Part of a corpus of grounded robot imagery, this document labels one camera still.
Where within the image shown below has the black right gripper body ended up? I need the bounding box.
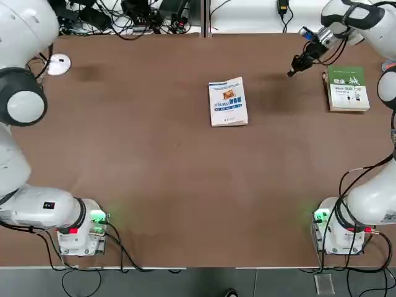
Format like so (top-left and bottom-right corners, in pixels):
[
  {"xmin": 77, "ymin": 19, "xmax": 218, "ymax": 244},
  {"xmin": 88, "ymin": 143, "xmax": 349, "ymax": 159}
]
[{"xmin": 304, "ymin": 39, "xmax": 329, "ymax": 62}]

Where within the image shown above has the white blue paperback book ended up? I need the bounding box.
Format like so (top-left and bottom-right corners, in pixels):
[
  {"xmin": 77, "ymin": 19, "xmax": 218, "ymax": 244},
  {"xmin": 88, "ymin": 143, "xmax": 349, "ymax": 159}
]
[{"xmin": 208, "ymin": 76, "xmax": 249, "ymax": 127}]

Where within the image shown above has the green white paperback book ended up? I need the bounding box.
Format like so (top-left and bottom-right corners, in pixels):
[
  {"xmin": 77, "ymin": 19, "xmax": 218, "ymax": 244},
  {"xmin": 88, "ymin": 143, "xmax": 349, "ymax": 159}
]
[{"xmin": 322, "ymin": 64, "xmax": 371, "ymax": 113}]

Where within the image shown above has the small circuit board red light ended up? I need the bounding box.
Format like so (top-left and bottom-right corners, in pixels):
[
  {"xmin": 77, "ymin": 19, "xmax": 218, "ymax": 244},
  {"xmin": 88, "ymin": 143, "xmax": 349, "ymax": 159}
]
[{"xmin": 171, "ymin": 19, "xmax": 189, "ymax": 34}]

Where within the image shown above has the black box device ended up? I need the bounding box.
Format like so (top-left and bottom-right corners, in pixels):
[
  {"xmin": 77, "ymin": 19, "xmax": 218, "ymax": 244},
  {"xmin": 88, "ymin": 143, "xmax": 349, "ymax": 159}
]
[{"xmin": 158, "ymin": 0, "xmax": 190, "ymax": 20}]

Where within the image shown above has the black usb hub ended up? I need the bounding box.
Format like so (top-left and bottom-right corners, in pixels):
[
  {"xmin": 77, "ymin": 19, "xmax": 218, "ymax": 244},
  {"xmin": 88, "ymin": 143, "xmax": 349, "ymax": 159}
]
[{"xmin": 132, "ymin": 8, "xmax": 156, "ymax": 32}]

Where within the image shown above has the black power supply unit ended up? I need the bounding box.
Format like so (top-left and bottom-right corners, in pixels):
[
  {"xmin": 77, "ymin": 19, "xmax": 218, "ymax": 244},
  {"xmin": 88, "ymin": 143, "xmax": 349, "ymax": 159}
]
[{"xmin": 69, "ymin": 6, "xmax": 113, "ymax": 32}]

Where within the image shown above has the clear plastic floor plate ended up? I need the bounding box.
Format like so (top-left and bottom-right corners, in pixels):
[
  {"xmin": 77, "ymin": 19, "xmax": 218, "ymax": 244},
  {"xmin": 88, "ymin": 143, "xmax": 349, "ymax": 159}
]
[{"xmin": 314, "ymin": 273, "xmax": 337, "ymax": 295}]

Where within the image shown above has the white desk lamp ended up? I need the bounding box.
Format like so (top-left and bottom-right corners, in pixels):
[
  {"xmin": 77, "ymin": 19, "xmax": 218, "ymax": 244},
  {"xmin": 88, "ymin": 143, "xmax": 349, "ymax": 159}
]
[{"xmin": 37, "ymin": 46, "xmax": 72, "ymax": 77}]

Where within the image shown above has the table divider rail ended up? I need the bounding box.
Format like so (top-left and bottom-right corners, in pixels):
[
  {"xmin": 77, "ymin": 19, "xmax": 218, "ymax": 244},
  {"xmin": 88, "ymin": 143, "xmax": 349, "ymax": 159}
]
[{"xmin": 200, "ymin": 0, "xmax": 213, "ymax": 38}]

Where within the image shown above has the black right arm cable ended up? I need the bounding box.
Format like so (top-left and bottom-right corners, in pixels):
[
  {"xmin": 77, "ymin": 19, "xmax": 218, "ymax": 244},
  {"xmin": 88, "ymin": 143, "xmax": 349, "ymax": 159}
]
[{"xmin": 312, "ymin": 18, "xmax": 396, "ymax": 217}]

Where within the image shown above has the black right base cable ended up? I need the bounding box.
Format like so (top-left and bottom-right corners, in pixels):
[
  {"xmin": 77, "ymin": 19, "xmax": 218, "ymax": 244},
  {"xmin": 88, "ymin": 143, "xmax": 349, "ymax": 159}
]
[{"xmin": 369, "ymin": 230, "xmax": 393, "ymax": 275}]

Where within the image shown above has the black base cable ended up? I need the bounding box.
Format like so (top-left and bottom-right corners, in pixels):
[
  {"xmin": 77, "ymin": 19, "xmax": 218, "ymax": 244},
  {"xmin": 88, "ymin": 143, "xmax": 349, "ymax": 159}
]
[
  {"xmin": 369, "ymin": 230, "xmax": 393, "ymax": 275},
  {"xmin": 103, "ymin": 221, "xmax": 186, "ymax": 273}
]

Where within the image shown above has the black left base cable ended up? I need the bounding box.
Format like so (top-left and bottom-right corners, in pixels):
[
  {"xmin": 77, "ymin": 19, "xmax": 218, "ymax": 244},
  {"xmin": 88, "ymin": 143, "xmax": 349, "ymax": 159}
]
[{"xmin": 103, "ymin": 221, "xmax": 186, "ymax": 273}]

